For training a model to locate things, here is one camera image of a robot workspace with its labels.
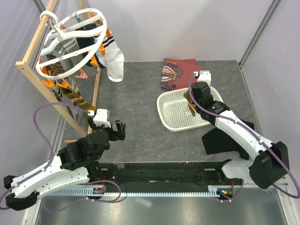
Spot olive striped sock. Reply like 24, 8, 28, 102
57, 78, 96, 111
183, 90, 196, 117

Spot grey sock black stripes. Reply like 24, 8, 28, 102
52, 80, 79, 120

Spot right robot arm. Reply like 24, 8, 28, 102
189, 82, 289, 189

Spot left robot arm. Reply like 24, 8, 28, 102
3, 120, 126, 211

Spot white round sock hanger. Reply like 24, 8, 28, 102
36, 8, 107, 80

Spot white perforated plastic basket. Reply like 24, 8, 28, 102
157, 88, 210, 132

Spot pink clothes clip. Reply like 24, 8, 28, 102
75, 69, 88, 79

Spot white sock black stripes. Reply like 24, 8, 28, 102
96, 31, 124, 83

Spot red printed t-shirt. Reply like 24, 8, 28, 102
161, 58, 203, 90

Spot brown striped sock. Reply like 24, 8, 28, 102
45, 54, 65, 76

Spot dark navy sock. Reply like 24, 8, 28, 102
76, 23, 105, 69

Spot black folded garment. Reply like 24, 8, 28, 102
202, 128, 249, 160

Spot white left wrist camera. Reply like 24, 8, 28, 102
88, 109, 111, 128

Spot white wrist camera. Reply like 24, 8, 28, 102
194, 70, 211, 87
88, 109, 111, 128

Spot slotted cable duct rail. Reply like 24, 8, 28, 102
50, 186, 233, 197

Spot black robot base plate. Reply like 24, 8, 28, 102
92, 162, 242, 193

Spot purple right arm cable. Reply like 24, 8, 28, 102
188, 75, 300, 199

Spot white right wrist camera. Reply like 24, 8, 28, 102
194, 70, 211, 87

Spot wooden drying rack frame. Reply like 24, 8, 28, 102
15, 0, 101, 137

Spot aluminium frame rail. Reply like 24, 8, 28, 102
271, 176, 289, 190

